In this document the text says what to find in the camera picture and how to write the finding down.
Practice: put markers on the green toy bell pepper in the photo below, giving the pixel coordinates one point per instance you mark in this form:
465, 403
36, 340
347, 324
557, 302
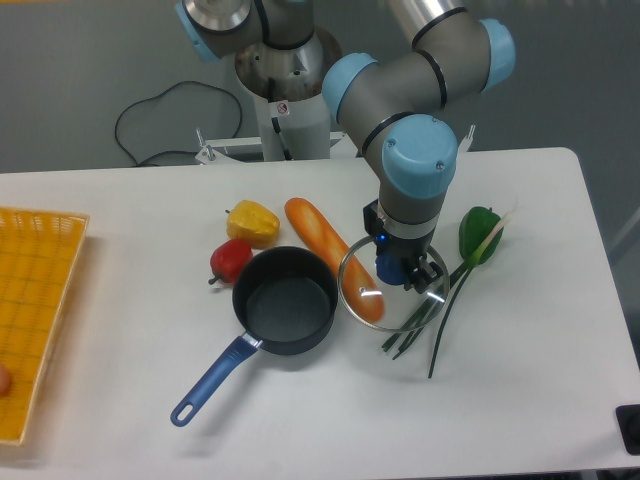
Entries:
474, 227

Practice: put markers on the yellow woven basket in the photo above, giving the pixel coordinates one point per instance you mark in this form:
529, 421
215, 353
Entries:
39, 252

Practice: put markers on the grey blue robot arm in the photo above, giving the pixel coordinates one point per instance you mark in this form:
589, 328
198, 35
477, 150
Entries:
416, 158

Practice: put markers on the yellow toy bell pepper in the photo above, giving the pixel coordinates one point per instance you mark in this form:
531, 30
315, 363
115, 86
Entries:
252, 222

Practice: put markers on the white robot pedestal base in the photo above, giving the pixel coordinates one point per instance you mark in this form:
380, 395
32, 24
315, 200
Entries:
301, 82

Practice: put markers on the toy baguette bread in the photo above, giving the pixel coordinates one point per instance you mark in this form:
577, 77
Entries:
323, 240

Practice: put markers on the dark saucepan blue handle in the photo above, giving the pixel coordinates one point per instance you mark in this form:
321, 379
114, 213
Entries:
285, 299

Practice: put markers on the black device table corner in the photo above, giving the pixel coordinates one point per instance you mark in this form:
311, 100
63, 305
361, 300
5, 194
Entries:
628, 418

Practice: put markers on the red toy bell pepper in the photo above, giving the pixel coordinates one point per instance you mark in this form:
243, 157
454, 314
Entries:
228, 261

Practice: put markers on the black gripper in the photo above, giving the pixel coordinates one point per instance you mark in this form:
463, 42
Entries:
408, 243

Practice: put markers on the glass lid blue knob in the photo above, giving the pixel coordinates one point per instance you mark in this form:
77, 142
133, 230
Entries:
399, 304

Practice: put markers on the toy green onion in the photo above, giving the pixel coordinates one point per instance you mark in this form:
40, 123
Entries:
431, 308

